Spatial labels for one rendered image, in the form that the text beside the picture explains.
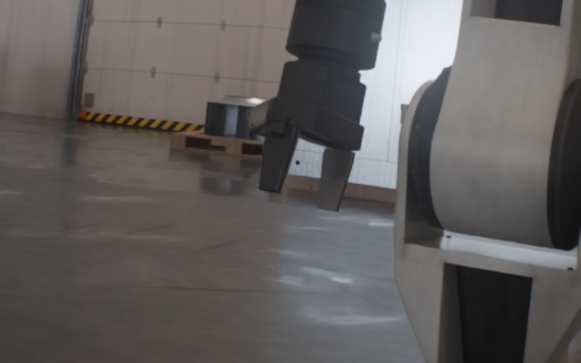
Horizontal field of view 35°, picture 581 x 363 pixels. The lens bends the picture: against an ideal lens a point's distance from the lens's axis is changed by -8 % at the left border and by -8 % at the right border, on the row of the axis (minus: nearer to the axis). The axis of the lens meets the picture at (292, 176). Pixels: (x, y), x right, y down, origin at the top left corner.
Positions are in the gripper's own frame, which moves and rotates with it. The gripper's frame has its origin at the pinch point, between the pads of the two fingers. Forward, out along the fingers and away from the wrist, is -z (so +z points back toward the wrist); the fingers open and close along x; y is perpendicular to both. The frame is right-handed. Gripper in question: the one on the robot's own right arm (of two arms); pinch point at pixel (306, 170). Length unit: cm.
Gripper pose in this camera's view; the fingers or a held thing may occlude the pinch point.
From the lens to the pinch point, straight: 94.4
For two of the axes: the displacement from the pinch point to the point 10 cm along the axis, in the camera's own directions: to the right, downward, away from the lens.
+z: 2.1, -9.8, 0.8
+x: -5.1, -1.8, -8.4
